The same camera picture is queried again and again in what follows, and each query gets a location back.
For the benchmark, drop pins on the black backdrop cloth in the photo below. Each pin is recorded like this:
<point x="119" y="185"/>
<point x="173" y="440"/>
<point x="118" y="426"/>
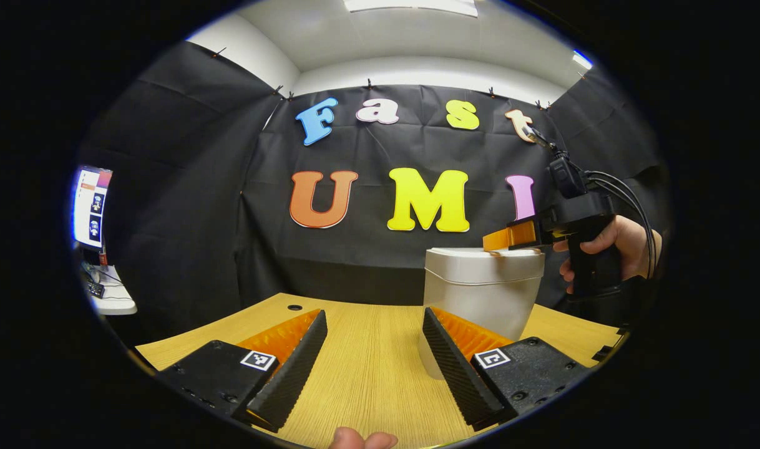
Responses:
<point x="180" y="218"/>

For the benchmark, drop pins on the white side table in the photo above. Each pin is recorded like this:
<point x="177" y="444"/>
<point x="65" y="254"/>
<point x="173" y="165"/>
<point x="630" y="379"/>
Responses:
<point x="118" y="305"/>

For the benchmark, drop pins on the ceiling light panel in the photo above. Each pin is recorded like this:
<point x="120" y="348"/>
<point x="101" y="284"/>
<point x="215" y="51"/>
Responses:
<point x="583" y="60"/>
<point x="411" y="5"/>

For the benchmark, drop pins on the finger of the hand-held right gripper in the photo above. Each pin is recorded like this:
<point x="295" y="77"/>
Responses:
<point x="511" y="236"/>

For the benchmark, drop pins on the white desktop garbage bin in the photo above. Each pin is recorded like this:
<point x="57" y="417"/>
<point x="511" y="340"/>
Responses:
<point x="480" y="293"/>

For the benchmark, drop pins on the row of small cloth clips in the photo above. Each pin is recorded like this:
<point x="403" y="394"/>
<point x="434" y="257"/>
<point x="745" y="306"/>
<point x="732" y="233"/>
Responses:
<point x="369" y="83"/>

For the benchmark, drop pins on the computer monitor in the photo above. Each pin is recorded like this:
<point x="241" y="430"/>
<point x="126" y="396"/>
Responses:
<point x="92" y="209"/>

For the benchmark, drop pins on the red bottle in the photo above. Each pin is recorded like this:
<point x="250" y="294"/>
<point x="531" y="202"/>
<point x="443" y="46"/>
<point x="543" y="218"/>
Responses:
<point x="103" y="257"/>

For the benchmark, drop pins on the small black device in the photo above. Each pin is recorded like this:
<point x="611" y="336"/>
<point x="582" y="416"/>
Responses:
<point x="95" y="289"/>

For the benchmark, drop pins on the wooden desktop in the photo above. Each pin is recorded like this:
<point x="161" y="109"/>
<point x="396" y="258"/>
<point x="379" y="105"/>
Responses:
<point x="367" y="362"/>

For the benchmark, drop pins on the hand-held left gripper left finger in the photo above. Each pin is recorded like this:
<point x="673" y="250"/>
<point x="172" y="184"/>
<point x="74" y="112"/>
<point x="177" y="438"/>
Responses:
<point x="292" y="374"/>

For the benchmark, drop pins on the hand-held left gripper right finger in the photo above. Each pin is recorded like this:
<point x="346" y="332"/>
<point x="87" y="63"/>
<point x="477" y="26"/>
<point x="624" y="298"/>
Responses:
<point x="458" y="374"/>

